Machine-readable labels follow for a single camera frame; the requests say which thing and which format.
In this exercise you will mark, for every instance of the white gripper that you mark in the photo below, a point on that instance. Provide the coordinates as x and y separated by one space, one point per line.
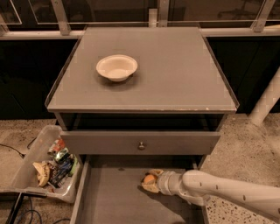
167 183

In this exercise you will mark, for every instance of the orange fruit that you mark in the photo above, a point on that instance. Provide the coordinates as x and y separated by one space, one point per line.
149 179

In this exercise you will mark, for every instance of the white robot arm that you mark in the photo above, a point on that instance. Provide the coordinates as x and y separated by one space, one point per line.
244 167

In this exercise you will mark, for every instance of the round metal drawer knob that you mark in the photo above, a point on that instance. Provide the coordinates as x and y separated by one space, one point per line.
141 146

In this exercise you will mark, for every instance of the grey open middle drawer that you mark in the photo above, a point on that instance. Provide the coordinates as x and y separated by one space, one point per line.
110 192

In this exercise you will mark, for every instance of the grey drawer cabinet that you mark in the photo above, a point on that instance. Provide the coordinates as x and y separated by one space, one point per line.
178 85

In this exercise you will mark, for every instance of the grey top drawer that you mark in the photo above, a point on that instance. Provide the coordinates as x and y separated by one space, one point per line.
126 142

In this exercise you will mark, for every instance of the dark blue snack bag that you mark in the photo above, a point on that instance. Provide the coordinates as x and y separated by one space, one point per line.
59 172

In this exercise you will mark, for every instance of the red snack can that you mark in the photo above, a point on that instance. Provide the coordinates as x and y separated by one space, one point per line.
56 146

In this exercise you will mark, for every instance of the tan snack packet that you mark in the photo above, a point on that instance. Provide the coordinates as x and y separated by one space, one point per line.
43 173

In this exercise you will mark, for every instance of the white bowl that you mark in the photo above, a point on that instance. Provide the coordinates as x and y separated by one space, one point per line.
117 67

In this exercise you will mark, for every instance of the clear plastic bin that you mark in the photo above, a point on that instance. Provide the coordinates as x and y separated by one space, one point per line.
25 180

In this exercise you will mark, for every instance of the black bar on floor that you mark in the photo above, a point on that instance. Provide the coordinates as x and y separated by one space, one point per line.
15 208

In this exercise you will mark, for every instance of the metal window frame rail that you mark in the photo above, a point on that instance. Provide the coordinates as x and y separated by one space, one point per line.
56 19

